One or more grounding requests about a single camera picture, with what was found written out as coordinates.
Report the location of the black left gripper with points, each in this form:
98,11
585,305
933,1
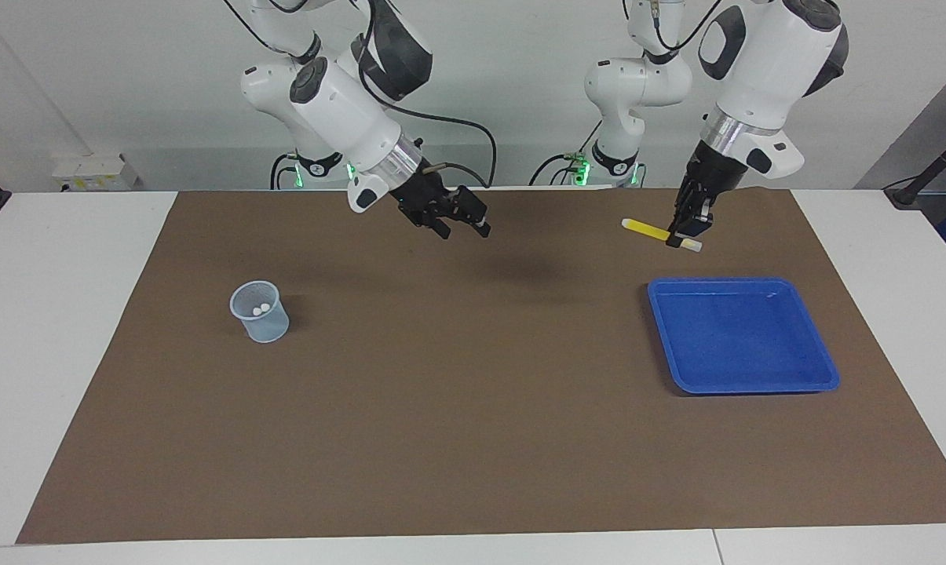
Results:
708,176

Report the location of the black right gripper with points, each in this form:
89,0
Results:
429,200

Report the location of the yellow highlighter pen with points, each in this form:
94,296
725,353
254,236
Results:
645,227

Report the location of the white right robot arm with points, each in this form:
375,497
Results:
347,118

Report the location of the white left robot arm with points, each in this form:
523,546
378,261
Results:
755,71

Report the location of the blue plastic tray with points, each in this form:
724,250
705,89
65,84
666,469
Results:
739,345

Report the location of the brown table mat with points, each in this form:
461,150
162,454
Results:
472,392

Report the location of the translucent plastic cup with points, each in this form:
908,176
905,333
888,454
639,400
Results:
268,329

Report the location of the black stand pole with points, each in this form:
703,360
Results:
932,165

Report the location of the white power box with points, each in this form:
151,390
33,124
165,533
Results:
92,173

